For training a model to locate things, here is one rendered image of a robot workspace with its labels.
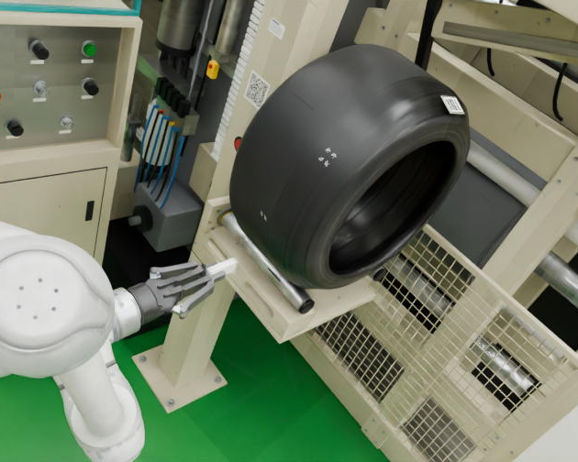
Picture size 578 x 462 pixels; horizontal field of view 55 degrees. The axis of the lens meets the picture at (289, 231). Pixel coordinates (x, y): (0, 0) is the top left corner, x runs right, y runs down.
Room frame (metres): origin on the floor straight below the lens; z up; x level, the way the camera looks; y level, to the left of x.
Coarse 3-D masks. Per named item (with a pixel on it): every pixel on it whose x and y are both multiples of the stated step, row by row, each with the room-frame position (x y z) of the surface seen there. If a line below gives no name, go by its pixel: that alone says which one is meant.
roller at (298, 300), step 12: (228, 216) 1.13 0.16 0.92; (228, 228) 1.11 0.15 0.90; (240, 240) 1.08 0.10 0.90; (252, 252) 1.05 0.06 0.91; (264, 264) 1.03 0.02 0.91; (276, 276) 1.00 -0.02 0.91; (288, 288) 0.98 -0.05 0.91; (300, 288) 0.98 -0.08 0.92; (288, 300) 0.97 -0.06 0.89; (300, 300) 0.95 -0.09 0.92; (312, 300) 0.96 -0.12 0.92; (300, 312) 0.94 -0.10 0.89
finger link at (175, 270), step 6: (180, 264) 0.81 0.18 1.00; (186, 264) 0.82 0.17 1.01; (192, 264) 0.82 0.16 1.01; (150, 270) 0.77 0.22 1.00; (156, 270) 0.78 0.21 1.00; (162, 270) 0.78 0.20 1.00; (168, 270) 0.79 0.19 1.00; (174, 270) 0.79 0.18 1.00; (180, 270) 0.80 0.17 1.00; (186, 270) 0.81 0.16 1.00; (162, 276) 0.78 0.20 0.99; (168, 276) 0.79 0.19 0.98; (174, 276) 0.80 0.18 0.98
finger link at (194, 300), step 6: (210, 282) 0.79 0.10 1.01; (204, 288) 0.78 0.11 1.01; (210, 288) 0.78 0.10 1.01; (198, 294) 0.76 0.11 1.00; (204, 294) 0.77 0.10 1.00; (210, 294) 0.79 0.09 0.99; (186, 300) 0.73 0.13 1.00; (192, 300) 0.74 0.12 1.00; (198, 300) 0.75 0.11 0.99; (186, 306) 0.72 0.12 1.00; (192, 306) 0.74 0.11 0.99; (180, 312) 0.71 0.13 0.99; (180, 318) 0.71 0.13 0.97
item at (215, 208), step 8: (208, 200) 1.12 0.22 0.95; (216, 200) 1.14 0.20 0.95; (224, 200) 1.15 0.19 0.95; (208, 208) 1.11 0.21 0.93; (216, 208) 1.12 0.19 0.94; (224, 208) 1.14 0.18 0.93; (208, 216) 1.11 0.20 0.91; (216, 216) 1.13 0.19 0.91; (200, 224) 1.12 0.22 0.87; (208, 224) 1.11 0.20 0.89; (216, 224) 1.13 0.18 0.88; (208, 232) 1.12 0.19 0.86
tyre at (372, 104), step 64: (320, 64) 1.08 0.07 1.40; (384, 64) 1.12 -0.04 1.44; (256, 128) 0.99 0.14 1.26; (320, 128) 0.95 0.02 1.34; (384, 128) 0.96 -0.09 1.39; (448, 128) 1.09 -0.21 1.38; (256, 192) 0.93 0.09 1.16; (320, 192) 0.88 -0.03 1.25; (384, 192) 1.35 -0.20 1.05; (448, 192) 1.25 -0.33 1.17; (320, 256) 0.90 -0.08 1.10; (384, 256) 1.14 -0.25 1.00
